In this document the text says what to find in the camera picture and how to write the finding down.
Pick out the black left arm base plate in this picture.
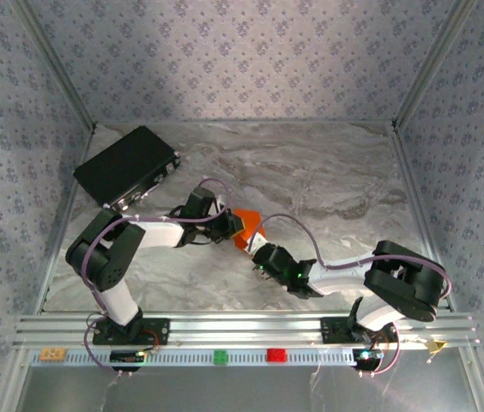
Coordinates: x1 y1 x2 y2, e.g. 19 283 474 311
92 318 171 346

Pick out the aluminium front frame rail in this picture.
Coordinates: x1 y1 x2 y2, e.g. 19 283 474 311
12 312 482 351

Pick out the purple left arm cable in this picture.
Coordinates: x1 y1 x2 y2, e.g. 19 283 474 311
82 178 231 379

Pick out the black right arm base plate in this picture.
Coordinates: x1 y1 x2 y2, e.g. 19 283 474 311
319 317 399 345

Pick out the black hard case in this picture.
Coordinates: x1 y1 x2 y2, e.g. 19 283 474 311
73 124 182 215

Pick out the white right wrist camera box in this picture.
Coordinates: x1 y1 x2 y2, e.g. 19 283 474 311
245 237 269 258

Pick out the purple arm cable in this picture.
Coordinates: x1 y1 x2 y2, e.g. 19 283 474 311
248 213 453 379
82 178 231 379

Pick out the gold tape piece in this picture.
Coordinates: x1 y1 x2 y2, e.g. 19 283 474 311
423 339 449 355

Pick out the orange paper sheet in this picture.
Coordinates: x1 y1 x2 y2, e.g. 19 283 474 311
232 208 269 254

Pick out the aluminium frame post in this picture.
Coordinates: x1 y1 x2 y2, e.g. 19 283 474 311
456 347 484 412
0 349 33 412
390 0 480 130
9 0 99 130

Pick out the aluminium side rail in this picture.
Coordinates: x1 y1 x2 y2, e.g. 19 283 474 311
33 124 100 314
390 122 457 312

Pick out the black right controller board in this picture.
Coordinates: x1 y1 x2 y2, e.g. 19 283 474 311
352 348 384 363

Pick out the white slotted cable duct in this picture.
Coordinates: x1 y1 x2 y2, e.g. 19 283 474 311
29 347 359 368

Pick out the black left controller board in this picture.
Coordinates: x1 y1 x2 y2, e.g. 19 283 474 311
110 350 146 364

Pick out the black controller board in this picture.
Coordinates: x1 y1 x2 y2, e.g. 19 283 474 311
352 348 384 363
110 350 146 364

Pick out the orange toy brick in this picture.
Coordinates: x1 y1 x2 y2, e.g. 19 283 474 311
39 348 68 362

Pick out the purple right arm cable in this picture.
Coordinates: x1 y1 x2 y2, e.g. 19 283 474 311
248 213 453 379

